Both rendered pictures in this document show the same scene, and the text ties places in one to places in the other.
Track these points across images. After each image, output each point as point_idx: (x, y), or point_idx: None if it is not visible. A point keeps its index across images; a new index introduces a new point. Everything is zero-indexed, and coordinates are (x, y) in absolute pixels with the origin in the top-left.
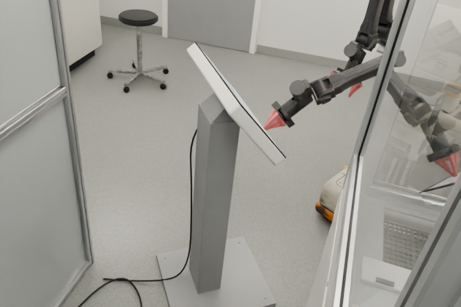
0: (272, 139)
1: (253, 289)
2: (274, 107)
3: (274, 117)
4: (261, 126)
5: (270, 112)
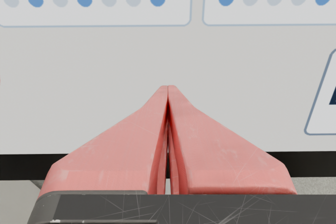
0: (2, 98)
1: (166, 191)
2: (288, 201)
3: (98, 136)
4: (104, 15)
5: (239, 137)
